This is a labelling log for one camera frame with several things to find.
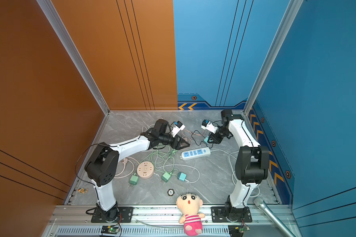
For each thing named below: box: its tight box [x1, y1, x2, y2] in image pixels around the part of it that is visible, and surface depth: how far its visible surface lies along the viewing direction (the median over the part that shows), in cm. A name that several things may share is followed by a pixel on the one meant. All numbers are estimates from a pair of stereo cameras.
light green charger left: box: [129, 172, 139, 188], surface depth 85 cm
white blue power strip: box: [179, 147, 212, 160], surface depth 96 cm
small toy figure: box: [77, 188, 89, 194], surface depth 82 cm
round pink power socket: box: [136, 160, 155, 180], surface depth 88 cm
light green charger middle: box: [161, 171, 173, 183], surface depth 86 cm
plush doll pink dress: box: [176, 192, 206, 237], surface depth 70 cm
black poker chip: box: [167, 188, 176, 197], surface depth 82 cm
